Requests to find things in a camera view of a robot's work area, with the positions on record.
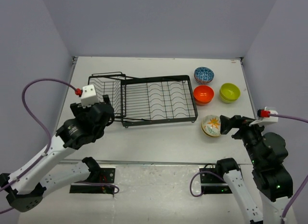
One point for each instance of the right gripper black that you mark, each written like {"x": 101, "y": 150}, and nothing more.
{"x": 227, "y": 123}

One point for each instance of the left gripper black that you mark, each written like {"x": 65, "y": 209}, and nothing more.
{"x": 78, "y": 112}

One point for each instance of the white bowl yellow dots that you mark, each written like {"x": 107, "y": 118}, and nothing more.
{"x": 211, "y": 132}

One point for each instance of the white bowl leaf pattern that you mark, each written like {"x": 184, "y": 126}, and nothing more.
{"x": 211, "y": 121}

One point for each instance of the green bowl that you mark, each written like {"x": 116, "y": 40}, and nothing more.
{"x": 229, "y": 93}

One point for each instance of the orange bowl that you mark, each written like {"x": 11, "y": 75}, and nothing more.
{"x": 203, "y": 94}

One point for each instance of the blue patterned bowl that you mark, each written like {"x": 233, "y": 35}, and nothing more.
{"x": 203, "y": 75}

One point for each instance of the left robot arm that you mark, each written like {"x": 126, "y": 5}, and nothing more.
{"x": 27, "y": 186}

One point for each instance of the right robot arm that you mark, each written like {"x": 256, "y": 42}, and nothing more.
{"x": 267, "y": 153}

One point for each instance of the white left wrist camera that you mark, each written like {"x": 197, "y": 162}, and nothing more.
{"x": 89, "y": 96}

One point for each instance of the black wire dish rack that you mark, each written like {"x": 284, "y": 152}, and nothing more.
{"x": 147, "y": 101}

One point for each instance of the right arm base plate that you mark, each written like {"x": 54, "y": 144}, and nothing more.
{"x": 210, "y": 184}

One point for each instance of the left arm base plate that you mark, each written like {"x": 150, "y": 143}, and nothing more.
{"x": 106, "y": 176}

